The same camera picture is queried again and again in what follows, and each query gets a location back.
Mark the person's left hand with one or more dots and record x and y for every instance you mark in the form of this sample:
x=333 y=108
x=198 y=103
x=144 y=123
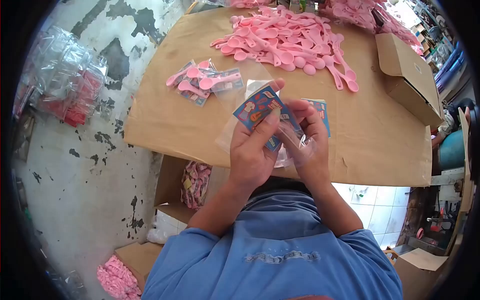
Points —
x=249 y=157

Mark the person's right hand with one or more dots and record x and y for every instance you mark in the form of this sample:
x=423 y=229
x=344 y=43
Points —
x=315 y=146

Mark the person's right thumb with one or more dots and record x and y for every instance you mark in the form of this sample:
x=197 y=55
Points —
x=289 y=137

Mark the person's right fingers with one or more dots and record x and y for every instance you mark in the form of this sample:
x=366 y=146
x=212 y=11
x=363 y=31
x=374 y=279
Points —
x=300 y=110

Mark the person's left thumb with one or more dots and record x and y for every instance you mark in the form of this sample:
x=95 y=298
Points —
x=262 y=127

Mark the person's left index finger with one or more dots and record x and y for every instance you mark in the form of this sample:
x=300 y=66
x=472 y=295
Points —
x=279 y=84

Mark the blue printed card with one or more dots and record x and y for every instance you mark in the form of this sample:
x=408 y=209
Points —
x=258 y=107

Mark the clear plastic bag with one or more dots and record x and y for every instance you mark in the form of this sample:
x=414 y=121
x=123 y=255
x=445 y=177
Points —
x=234 y=99

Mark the stack of blue cards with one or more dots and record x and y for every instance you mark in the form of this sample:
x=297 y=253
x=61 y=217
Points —
x=321 y=114

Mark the pile of loose pink spoons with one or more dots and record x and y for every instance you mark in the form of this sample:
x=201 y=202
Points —
x=285 y=41

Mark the bagged pink spoon packet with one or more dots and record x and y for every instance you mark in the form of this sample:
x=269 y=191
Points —
x=192 y=90
x=178 y=76
x=204 y=66
x=221 y=80

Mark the brown cardboard sheet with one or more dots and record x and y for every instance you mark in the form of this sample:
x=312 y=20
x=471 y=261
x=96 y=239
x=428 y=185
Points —
x=360 y=127

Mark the heap of bagged pink spoons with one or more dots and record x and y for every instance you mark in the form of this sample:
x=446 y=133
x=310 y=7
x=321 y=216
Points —
x=360 y=13

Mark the cardboard carton with packets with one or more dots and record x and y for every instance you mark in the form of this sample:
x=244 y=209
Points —
x=170 y=187

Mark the open flat cardboard box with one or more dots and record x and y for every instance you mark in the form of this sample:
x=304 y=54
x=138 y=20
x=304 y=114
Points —
x=410 y=73

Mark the person's body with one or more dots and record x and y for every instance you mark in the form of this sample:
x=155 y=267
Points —
x=277 y=255

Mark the white plastic bag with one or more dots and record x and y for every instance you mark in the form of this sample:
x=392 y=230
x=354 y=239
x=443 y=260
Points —
x=163 y=227

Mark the cluttered storage shelf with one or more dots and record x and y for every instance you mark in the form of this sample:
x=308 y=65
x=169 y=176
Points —
x=440 y=41

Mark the blue barrel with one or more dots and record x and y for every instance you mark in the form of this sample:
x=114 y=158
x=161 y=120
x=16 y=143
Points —
x=452 y=150

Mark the low cardboard carton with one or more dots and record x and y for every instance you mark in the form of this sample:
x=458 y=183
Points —
x=140 y=258

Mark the pile of red packets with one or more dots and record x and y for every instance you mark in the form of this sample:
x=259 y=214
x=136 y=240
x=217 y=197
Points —
x=78 y=99

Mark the cardboard box with open flap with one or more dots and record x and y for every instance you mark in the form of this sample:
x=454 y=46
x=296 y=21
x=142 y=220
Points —
x=418 y=273

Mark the heap of pink packets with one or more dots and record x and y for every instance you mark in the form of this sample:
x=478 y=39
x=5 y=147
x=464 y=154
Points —
x=118 y=279

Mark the pile of clear plastic bags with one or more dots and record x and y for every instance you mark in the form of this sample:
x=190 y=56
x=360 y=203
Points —
x=62 y=63

